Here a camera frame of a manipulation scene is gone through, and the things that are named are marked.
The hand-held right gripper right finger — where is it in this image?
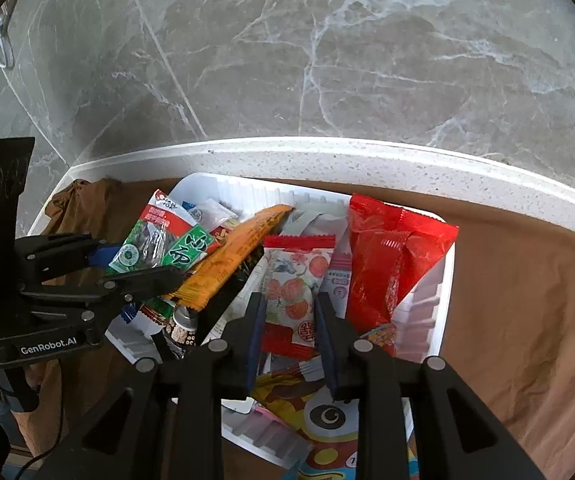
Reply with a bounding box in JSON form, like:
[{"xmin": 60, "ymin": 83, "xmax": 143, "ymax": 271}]
[{"xmin": 313, "ymin": 291, "xmax": 548, "ymax": 480}]

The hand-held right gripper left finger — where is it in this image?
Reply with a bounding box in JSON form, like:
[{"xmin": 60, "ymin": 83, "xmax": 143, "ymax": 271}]
[{"xmin": 35, "ymin": 291, "xmax": 268, "ymax": 480}]

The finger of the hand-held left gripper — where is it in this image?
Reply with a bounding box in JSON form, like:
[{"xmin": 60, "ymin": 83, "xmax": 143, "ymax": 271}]
[
  {"xmin": 18, "ymin": 232, "xmax": 123, "ymax": 281},
  {"xmin": 20, "ymin": 266, "xmax": 184, "ymax": 326}
]

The green seaweed snack packet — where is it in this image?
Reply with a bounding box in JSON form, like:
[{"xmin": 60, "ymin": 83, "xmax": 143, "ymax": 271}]
[{"xmin": 106, "ymin": 189, "xmax": 221, "ymax": 333}]

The peach print snack packet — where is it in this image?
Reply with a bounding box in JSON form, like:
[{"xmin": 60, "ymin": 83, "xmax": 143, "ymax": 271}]
[{"xmin": 260, "ymin": 234, "xmax": 337, "ymax": 361}]

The orange snack packet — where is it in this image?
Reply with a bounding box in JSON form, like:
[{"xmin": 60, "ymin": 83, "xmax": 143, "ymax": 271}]
[{"xmin": 168, "ymin": 204, "xmax": 295, "ymax": 311}]

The white plastic tray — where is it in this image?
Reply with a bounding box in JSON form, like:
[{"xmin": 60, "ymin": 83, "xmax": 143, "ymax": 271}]
[{"xmin": 105, "ymin": 172, "xmax": 457, "ymax": 468}]

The red snack packet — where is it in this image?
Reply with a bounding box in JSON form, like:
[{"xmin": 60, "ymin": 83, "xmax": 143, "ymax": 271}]
[{"xmin": 345, "ymin": 194, "xmax": 459, "ymax": 336}]

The small colourful snack packet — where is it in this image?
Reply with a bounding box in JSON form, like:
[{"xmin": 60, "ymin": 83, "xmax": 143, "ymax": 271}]
[{"xmin": 357, "ymin": 322, "xmax": 398, "ymax": 358}]

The clear nut snack packet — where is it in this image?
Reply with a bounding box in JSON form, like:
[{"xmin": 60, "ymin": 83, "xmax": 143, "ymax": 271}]
[{"xmin": 160, "ymin": 305, "xmax": 201, "ymax": 356}]

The white pink snack packet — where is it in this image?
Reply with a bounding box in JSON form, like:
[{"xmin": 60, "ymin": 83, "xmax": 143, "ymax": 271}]
[{"xmin": 325, "ymin": 247, "xmax": 353, "ymax": 318}]

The yellow cartoon snack packet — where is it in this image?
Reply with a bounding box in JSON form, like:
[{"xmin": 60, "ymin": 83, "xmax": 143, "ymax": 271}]
[{"xmin": 250, "ymin": 357, "xmax": 418, "ymax": 480}]

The small white snack packet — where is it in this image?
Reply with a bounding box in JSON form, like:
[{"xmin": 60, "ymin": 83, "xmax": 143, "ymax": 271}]
[{"xmin": 182, "ymin": 198, "xmax": 241, "ymax": 233}]

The brown cloth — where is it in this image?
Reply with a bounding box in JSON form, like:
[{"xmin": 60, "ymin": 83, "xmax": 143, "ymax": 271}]
[{"xmin": 10, "ymin": 177, "xmax": 575, "ymax": 480}]

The thin black cable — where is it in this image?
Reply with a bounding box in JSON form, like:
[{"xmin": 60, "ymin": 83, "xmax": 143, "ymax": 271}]
[{"xmin": 28, "ymin": 357, "xmax": 66, "ymax": 461}]

